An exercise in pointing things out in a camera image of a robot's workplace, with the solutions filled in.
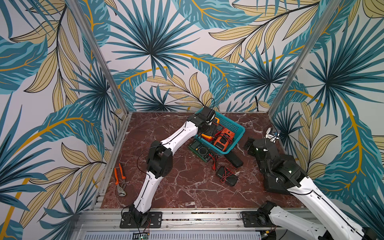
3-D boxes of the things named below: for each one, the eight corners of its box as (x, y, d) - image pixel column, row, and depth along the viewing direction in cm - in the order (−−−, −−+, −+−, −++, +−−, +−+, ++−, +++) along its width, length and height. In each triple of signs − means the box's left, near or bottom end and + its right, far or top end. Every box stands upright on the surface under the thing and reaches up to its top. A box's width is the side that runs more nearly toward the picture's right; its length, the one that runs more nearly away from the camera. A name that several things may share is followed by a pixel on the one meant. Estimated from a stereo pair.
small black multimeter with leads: (213, 175, 89) (214, 172, 86) (219, 167, 93) (220, 164, 90) (231, 189, 85) (233, 187, 81) (237, 180, 88) (239, 177, 85)
